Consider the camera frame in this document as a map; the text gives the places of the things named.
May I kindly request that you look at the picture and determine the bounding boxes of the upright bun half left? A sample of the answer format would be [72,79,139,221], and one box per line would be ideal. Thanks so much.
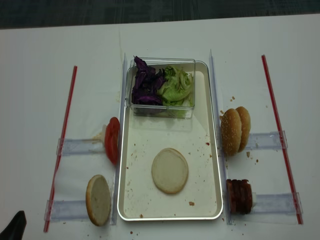
[85,174,111,227]

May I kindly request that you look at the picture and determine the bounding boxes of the right red strip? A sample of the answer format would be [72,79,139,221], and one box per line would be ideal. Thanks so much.
[261,54,304,225]

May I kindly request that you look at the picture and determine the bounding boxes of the green lettuce leaves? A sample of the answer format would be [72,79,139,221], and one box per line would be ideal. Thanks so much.
[157,66,194,107]

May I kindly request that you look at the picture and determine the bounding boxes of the stacked meat patties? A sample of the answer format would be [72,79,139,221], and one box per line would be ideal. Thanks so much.
[226,179,253,215]

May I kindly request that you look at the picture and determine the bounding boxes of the left red strip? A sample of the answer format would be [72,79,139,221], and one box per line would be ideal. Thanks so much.
[43,65,78,233]

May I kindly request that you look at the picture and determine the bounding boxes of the clear patty holder rail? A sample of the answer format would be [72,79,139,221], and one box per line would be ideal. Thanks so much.
[251,192,303,215]

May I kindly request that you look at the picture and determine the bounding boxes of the sesame bun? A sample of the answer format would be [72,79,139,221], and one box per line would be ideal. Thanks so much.
[235,106,251,152]
[220,108,242,156]

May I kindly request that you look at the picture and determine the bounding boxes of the clear sesame bun rail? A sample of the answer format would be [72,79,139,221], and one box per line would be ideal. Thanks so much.
[245,131,288,150]

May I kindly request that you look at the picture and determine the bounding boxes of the white patty pusher block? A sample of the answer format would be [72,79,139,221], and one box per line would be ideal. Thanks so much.
[251,192,257,211]

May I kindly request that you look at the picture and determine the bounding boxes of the clear tomato holder rail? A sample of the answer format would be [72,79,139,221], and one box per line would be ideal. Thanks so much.
[56,138,105,156]

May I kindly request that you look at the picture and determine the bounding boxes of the white metal tray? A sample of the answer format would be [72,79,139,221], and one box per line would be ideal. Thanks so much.
[117,61,223,222]

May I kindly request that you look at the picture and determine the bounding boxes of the bottom bun on tray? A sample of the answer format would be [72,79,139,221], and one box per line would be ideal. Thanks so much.
[151,147,189,194]

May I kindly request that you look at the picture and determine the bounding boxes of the red strip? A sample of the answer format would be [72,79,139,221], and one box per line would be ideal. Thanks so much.
[261,54,304,225]
[43,65,78,233]

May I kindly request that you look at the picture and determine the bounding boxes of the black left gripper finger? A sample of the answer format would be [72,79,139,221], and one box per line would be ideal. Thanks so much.
[0,210,27,240]

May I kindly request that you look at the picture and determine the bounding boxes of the white tomato pusher block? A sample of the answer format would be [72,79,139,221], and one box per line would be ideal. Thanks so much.
[99,124,108,147]

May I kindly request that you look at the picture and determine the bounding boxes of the clear left bun rail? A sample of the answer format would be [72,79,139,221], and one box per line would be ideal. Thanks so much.
[44,200,89,222]

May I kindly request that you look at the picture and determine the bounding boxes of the purple cabbage leaves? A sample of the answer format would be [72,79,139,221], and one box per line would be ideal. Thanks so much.
[131,56,166,106]

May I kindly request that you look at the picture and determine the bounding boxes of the front sesame bun top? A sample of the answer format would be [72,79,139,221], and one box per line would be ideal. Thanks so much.
[220,108,242,156]

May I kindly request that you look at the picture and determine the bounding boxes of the red tomato slices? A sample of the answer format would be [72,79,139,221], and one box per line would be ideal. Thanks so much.
[104,117,120,165]

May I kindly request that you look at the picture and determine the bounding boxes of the rear sesame bun top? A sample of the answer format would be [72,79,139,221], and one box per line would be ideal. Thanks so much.
[235,106,251,152]

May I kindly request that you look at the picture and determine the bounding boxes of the clear plastic salad box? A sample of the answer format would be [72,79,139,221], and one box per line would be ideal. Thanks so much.
[125,57,196,119]

